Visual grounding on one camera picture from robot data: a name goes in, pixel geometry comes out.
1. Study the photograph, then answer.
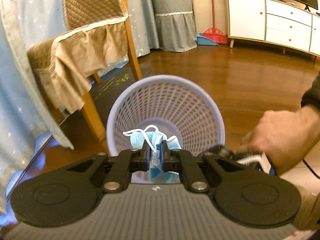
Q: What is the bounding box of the blue surgical face mask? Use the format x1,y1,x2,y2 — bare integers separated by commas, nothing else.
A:
123,125,181,184

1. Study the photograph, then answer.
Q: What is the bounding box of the lavender plastic mesh wastebasket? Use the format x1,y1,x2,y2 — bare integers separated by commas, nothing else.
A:
106,75,225,156

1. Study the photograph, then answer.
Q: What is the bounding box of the dark sleeved right forearm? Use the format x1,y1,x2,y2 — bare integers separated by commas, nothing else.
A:
300,73,320,110

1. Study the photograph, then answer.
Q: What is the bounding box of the person's right hand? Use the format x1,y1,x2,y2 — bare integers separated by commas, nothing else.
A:
237,105,319,175

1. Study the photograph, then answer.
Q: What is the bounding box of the dark floor mat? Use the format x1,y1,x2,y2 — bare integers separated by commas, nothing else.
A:
88,65,153,128

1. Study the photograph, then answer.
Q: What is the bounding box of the blue dustpan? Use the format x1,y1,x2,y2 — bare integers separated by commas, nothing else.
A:
196,33,218,46

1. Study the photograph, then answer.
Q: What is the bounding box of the wooden chair with tan cover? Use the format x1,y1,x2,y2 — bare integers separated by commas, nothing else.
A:
28,0,142,141

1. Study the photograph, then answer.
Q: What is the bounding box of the red broom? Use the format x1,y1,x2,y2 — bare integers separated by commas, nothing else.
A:
202,0,228,44

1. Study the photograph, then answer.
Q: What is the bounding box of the white wooden tv cabinet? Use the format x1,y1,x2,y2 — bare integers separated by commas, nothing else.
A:
226,0,319,57

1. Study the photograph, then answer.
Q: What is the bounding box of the grey pleated curtain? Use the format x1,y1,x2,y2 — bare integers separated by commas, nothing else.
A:
152,0,197,53

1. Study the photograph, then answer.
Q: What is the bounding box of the light blue star curtain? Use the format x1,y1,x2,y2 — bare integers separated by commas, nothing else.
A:
1,0,150,215

